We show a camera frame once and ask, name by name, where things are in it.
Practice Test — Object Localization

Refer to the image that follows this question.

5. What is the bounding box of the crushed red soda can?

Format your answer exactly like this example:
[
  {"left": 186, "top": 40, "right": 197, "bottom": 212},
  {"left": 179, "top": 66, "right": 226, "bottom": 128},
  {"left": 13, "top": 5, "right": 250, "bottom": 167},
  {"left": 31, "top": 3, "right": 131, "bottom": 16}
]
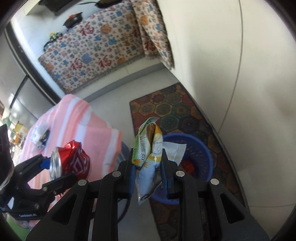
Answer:
[{"left": 49, "top": 140, "right": 91, "bottom": 181}]

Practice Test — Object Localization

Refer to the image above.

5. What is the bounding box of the green yellow snack bag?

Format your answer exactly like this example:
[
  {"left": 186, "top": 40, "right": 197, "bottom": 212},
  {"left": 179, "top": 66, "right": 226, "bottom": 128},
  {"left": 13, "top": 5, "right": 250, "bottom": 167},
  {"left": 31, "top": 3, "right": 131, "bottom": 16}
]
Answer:
[{"left": 132, "top": 116, "right": 163, "bottom": 205}]

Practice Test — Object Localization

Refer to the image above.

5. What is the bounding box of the red plastic bag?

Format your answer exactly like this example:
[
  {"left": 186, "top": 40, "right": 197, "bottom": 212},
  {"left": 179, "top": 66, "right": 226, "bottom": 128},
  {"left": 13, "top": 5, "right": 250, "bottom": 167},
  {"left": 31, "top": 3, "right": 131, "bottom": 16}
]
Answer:
[{"left": 181, "top": 160, "right": 195, "bottom": 176}]

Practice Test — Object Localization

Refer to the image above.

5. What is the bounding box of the blue trash basket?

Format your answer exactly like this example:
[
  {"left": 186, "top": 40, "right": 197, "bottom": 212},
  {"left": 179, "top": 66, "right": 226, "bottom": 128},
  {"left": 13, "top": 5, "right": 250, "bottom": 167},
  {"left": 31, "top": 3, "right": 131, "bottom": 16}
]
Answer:
[{"left": 150, "top": 133, "right": 215, "bottom": 205}]

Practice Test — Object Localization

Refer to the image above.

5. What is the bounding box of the white kitchen cabinet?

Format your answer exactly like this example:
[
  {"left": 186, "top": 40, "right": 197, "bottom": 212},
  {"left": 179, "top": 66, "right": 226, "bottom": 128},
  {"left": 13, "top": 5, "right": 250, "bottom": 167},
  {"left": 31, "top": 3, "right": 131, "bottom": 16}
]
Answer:
[{"left": 157, "top": 0, "right": 296, "bottom": 237}]

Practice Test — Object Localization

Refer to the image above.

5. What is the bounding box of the clear plastic wrapper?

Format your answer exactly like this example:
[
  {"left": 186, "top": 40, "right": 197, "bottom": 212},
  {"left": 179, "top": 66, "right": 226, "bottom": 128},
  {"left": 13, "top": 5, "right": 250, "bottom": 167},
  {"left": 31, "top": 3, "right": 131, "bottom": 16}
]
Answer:
[{"left": 31, "top": 125, "right": 50, "bottom": 150}]

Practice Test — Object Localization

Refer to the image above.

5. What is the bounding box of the yellow green cardboard box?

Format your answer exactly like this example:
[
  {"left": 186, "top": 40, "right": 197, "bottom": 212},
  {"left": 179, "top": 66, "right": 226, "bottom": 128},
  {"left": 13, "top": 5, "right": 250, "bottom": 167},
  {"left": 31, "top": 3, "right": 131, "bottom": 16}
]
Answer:
[{"left": 14, "top": 123, "right": 29, "bottom": 138}]

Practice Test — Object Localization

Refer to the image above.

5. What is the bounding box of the pink striped tablecloth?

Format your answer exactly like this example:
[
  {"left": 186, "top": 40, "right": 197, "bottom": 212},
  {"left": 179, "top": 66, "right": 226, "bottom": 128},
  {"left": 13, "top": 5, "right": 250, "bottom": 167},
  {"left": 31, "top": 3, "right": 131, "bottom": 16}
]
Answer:
[{"left": 18, "top": 94, "right": 121, "bottom": 181}]

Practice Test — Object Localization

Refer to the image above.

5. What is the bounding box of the white paper food box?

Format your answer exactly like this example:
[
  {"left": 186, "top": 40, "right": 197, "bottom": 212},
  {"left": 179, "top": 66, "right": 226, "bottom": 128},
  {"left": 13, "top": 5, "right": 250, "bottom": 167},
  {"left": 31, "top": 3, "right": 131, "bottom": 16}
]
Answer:
[{"left": 163, "top": 142, "right": 187, "bottom": 166}]

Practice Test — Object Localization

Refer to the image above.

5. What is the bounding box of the grey refrigerator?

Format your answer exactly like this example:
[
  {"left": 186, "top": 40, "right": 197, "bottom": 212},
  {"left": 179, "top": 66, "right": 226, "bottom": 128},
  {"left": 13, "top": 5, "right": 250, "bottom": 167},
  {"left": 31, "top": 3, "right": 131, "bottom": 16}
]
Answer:
[{"left": 1, "top": 23, "right": 61, "bottom": 129}]

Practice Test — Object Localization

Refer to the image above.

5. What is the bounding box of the hexagon patterned floor mat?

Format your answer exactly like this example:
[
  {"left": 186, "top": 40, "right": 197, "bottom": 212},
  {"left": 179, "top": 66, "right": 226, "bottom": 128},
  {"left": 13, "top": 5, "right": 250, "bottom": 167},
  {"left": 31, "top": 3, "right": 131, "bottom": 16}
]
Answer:
[{"left": 130, "top": 84, "right": 246, "bottom": 240}]

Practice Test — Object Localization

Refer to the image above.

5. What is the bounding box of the patterned fu cloth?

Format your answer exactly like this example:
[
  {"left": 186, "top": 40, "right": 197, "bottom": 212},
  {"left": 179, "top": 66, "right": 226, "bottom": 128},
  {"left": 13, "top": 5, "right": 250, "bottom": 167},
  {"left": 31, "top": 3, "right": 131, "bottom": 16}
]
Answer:
[{"left": 39, "top": 1, "right": 144, "bottom": 94}]

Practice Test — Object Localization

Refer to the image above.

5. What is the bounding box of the black clay pot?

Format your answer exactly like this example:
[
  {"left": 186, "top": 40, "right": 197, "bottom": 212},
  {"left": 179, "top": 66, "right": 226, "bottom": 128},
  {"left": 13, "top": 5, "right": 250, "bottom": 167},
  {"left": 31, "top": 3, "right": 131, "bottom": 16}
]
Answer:
[{"left": 63, "top": 12, "right": 83, "bottom": 29}]

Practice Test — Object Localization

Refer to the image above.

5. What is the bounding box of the patterned cloth side piece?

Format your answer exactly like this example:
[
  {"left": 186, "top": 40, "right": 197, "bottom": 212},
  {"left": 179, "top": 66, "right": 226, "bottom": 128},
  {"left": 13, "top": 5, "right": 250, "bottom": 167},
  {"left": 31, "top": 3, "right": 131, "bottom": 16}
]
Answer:
[{"left": 131, "top": 1, "right": 175, "bottom": 70}]

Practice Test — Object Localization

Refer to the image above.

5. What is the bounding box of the black wok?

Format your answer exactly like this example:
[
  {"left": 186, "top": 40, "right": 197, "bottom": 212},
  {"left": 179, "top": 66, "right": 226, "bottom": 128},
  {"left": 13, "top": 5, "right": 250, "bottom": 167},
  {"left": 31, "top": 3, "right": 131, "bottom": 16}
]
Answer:
[{"left": 78, "top": 0, "right": 122, "bottom": 9}]

